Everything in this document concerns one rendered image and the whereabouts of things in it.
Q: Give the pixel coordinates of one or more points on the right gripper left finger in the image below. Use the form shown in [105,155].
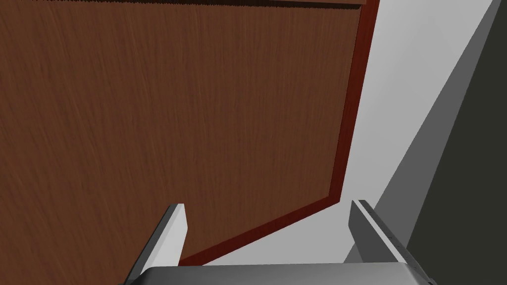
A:
[168,242]

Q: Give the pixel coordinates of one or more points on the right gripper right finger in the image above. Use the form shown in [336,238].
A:
[372,237]

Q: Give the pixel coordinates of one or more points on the brown wooden door leaf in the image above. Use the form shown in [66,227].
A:
[166,118]

